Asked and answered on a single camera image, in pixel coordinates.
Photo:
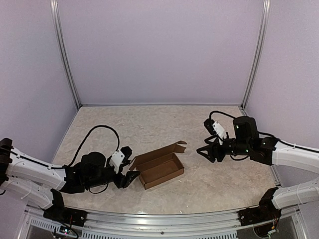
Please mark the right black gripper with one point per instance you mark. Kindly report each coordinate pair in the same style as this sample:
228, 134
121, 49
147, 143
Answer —
212, 150

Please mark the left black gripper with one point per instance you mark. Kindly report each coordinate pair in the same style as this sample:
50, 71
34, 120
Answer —
124, 181

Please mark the brown cardboard box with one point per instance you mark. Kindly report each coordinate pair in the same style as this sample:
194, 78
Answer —
160, 165

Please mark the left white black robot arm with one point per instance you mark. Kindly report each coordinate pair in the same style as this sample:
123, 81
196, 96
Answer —
37, 181

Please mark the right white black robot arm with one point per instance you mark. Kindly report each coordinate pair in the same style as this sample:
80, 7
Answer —
268, 150

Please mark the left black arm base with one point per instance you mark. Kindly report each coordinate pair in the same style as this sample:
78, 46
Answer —
60, 213

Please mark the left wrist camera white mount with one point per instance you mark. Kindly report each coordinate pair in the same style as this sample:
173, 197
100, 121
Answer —
118, 156

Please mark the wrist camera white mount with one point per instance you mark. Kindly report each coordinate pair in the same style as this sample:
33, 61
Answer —
118, 156
214, 127

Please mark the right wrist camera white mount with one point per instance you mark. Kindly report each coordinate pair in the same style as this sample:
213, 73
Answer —
214, 127

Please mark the front aluminium rail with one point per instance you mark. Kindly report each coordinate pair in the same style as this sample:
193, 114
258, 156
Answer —
106, 225

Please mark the left aluminium frame post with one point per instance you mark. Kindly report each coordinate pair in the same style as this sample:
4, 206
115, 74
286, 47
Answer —
63, 52

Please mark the aluminium frame post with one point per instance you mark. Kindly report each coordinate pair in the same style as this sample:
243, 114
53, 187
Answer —
257, 54
63, 52

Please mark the right aluminium frame post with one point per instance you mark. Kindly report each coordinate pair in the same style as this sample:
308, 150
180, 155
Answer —
257, 54

